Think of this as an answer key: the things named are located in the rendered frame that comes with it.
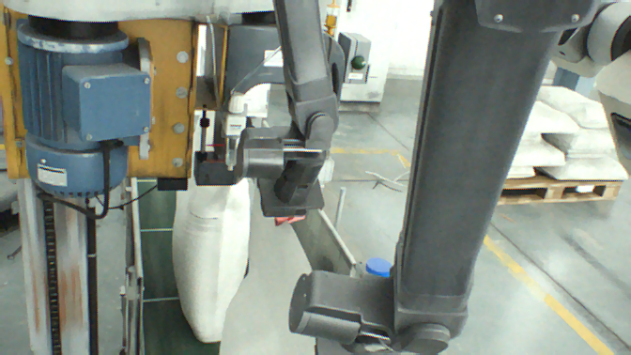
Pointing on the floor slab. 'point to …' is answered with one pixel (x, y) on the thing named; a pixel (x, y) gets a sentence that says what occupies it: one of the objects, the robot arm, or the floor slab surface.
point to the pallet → (546, 191)
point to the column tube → (73, 324)
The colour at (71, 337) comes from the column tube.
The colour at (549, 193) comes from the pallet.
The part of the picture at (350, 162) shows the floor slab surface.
